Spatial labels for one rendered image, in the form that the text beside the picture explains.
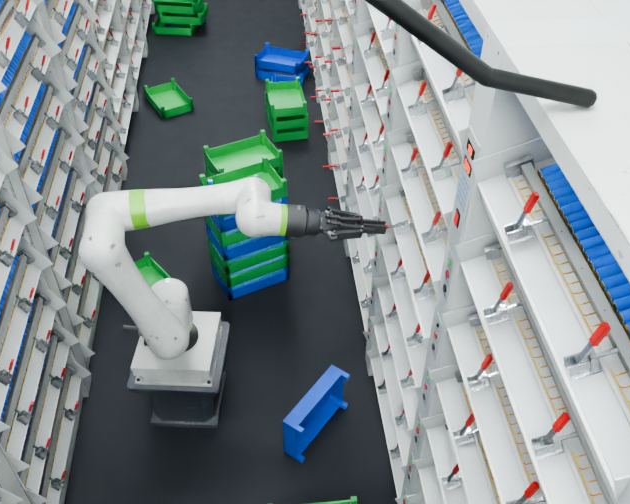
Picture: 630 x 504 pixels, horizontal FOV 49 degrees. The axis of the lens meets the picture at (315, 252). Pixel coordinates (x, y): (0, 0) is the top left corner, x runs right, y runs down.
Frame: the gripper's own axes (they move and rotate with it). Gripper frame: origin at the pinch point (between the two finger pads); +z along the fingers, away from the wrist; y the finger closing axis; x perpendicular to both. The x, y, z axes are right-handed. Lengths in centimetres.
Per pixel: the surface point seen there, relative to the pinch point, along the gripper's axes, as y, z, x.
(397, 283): 2.5, 12.0, -20.1
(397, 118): -16.0, 3.2, 27.0
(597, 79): 65, 3, 84
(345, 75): -129, 13, -20
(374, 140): -47.5, 8.3, -1.0
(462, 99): 28, 0, 59
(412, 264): 14.7, 8.9, -0.4
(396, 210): -9.2, 8.8, -0.6
